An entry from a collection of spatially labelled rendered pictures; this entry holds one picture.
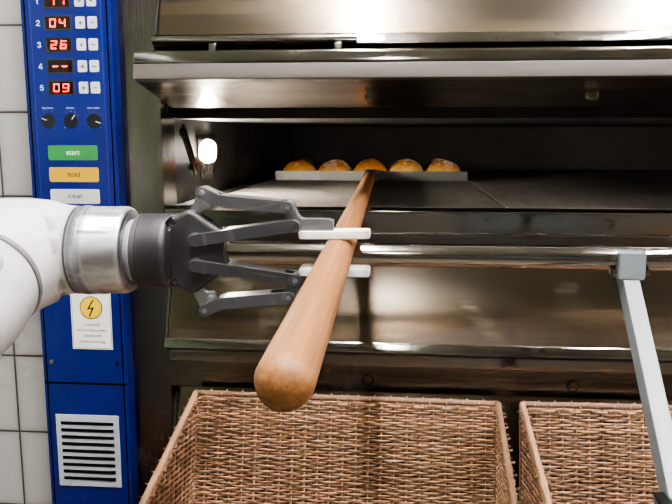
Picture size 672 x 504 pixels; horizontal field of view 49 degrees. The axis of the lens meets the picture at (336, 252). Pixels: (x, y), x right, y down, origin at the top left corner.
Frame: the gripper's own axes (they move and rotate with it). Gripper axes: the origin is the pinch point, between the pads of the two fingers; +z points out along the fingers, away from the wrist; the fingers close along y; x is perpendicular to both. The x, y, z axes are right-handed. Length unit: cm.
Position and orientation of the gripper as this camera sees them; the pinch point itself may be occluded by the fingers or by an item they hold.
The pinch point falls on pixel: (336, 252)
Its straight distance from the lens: 74.0
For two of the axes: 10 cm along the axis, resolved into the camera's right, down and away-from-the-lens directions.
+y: 0.0, 9.9, 1.6
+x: -0.7, 1.6, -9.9
